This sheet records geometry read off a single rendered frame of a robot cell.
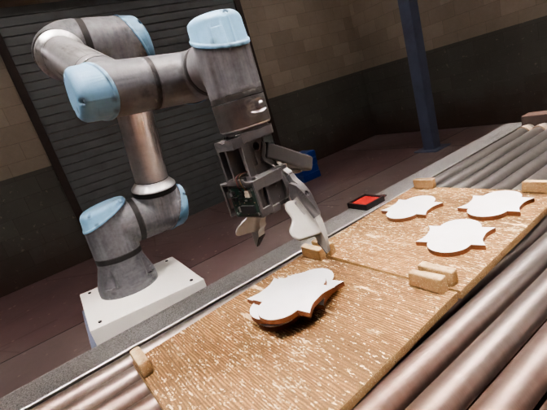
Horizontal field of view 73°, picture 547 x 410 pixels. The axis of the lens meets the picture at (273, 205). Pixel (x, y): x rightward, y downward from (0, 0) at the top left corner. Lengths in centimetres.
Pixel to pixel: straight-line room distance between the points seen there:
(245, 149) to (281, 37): 606
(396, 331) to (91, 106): 51
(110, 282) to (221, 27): 71
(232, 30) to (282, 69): 590
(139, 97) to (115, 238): 51
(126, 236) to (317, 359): 61
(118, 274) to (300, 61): 593
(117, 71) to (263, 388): 46
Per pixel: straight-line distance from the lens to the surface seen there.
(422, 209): 92
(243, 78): 51
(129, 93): 55
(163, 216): 101
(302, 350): 57
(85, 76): 55
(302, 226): 52
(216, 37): 51
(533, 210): 88
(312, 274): 66
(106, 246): 100
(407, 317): 59
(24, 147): 523
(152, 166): 99
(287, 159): 57
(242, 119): 50
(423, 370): 54
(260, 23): 639
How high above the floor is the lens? 128
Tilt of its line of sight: 16 degrees down
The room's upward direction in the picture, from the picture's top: 17 degrees counter-clockwise
